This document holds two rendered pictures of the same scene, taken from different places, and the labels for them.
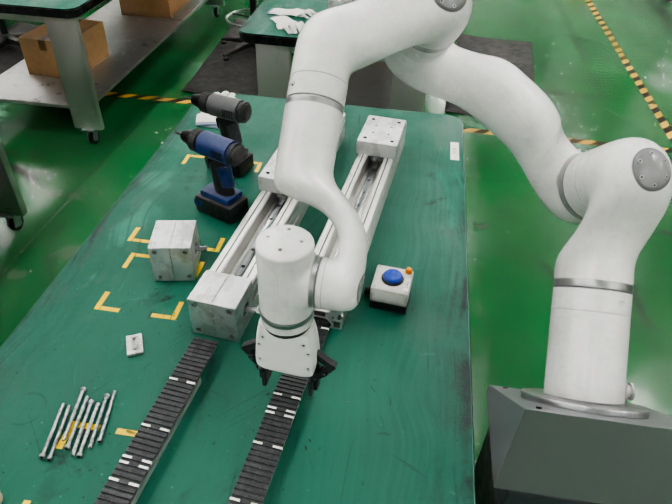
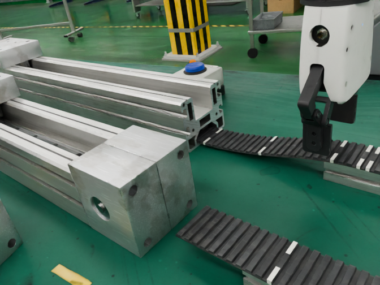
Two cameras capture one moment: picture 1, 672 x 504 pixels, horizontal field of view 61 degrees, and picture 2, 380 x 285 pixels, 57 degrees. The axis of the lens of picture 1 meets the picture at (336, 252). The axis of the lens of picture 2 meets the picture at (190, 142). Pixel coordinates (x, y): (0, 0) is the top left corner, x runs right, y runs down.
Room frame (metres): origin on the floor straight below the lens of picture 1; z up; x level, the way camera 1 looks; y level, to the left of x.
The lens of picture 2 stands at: (0.59, 0.48, 1.06)
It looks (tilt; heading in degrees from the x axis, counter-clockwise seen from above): 29 degrees down; 301
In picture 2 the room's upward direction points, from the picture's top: 9 degrees counter-clockwise
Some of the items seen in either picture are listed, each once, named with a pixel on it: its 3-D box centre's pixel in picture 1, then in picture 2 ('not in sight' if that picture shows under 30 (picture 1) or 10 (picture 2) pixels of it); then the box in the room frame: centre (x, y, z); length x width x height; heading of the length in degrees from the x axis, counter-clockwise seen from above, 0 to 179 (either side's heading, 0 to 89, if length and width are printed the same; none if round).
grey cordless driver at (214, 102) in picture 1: (218, 131); not in sight; (1.44, 0.34, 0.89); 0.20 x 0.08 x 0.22; 66
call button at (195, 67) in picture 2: (392, 277); (194, 69); (0.91, -0.12, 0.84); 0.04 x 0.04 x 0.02
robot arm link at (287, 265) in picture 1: (288, 274); not in sight; (0.63, 0.07, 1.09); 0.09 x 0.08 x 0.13; 81
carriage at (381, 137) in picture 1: (381, 140); (8, 56); (1.46, -0.11, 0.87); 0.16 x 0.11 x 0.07; 167
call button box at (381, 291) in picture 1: (387, 287); (194, 85); (0.91, -0.11, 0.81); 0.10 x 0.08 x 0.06; 77
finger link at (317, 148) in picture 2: (259, 365); (312, 132); (0.64, 0.12, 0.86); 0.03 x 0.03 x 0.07; 77
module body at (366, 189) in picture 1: (361, 203); (66, 85); (1.21, -0.06, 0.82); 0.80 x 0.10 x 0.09; 167
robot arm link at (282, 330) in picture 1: (285, 312); not in sight; (0.63, 0.07, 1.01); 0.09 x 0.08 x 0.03; 77
